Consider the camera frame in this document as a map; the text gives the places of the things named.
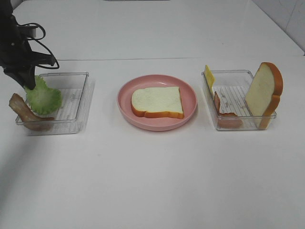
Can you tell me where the pink round plate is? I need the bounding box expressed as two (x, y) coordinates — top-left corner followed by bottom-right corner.
(117, 74), (197, 131)

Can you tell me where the green lettuce leaf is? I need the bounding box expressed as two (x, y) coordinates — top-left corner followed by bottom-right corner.
(24, 75), (62, 115)

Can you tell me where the bread slice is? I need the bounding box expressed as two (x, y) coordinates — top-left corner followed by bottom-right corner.
(131, 86), (184, 119)
(245, 62), (283, 129)

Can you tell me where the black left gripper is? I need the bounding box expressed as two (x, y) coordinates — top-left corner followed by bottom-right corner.
(0, 15), (54, 90)

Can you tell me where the clear plastic tray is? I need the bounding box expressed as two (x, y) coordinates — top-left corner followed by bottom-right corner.
(15, 72), (94, 135)
(202, 70), (277, 131)

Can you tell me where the yellow cheese slice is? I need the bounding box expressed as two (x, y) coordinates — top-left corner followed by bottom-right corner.
(203, 65), (215, 95)

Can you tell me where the clear left plastic tray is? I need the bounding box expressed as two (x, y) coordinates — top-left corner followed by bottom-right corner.
(15, 72), (94, 135)

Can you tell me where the clear right plastic tray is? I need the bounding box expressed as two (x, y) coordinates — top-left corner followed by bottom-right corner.
(202, 70), (277, 131)

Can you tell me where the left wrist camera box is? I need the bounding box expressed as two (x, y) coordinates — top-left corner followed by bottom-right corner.
(17, 24), (38, 38)

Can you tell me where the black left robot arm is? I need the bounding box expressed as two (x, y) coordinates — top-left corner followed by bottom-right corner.
(0, 0), (59, 90)

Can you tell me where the red bacon strip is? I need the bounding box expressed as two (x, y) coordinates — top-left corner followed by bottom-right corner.
(214, 92), (243, 129)

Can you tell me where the brown bacon strip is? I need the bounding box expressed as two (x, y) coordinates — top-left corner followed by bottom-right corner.
(9, 93), (55, 131)

